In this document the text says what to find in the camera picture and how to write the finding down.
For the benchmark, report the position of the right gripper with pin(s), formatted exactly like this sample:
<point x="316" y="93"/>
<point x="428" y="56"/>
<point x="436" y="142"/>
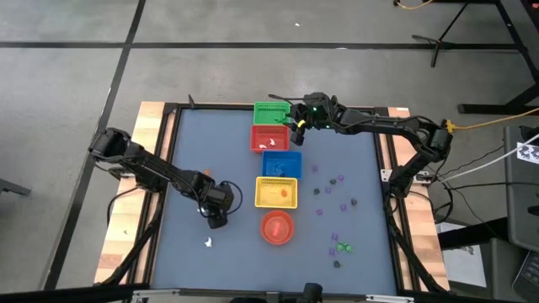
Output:
<point x="318" y="111"/>

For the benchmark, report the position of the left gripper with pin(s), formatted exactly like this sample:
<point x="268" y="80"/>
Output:
<point x="215" y="195"/>

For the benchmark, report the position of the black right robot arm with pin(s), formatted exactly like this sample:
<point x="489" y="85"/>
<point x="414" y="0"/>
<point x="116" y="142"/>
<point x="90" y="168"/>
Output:
<point x="379" y="124"/>

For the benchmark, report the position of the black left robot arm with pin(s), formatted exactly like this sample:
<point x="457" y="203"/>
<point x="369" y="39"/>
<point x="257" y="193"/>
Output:
<point x="156" y="170"/>

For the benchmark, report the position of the green plastic basket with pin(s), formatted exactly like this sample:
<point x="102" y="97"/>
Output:
<point x="265" y="113"/>

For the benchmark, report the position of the red plastic basket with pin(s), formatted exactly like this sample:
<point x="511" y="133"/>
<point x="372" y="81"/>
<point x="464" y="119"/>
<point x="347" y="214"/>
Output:
<point x="280" y="134"/>

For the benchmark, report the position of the yellow plastic basket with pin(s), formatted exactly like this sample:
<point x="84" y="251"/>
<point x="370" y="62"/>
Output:
<point x="269" y="198"/>

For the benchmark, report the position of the orange plastic bowl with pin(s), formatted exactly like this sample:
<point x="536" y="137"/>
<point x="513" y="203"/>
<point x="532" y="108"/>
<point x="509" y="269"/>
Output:
<point x="269" y="219"/>

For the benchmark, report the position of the blue plastic basket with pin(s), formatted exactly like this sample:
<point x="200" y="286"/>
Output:
<point x="290" y="162"/>

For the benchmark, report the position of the black rounded device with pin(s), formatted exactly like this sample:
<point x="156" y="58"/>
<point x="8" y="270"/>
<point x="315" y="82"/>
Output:
<point x="312" y="291"/>

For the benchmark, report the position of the black tripod stand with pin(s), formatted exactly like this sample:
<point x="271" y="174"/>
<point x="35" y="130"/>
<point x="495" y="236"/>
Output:
<point x="439" y="42"/>

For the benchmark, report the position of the black floor stand foot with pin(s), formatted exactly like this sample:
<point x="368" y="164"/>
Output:
<point x="12" y="187"/>

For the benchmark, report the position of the white paper marker sheet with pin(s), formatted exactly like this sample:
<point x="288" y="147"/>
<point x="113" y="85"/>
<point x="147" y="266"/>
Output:
<point x="528" y="152"/>

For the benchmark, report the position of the grey cabinet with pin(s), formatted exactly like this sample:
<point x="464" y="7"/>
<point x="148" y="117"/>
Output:
<point x="522" y="202"/>

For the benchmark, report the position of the dark keyboard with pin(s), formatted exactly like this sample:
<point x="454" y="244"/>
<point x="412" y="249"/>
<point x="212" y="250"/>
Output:
<point x="528" y="278"/>

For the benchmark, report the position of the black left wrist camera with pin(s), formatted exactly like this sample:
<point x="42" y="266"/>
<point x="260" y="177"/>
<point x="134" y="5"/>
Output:
<point x="217" y="221"/>

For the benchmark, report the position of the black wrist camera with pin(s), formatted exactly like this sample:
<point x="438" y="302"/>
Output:
<point x="297" y="137"/>
<point x="217" y="221"/>

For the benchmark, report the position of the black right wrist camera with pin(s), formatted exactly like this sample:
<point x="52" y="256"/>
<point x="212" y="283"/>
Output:
<point x="297" y="137"/>

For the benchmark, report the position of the silver metal bracket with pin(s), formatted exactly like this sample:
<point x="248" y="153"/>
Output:
<point x="389" y="299"/>
<point x="156" y="293"/>

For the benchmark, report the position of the black desk leg frame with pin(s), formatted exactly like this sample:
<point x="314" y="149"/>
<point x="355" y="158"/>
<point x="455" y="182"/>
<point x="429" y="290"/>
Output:
<point x="484" y="109"/>

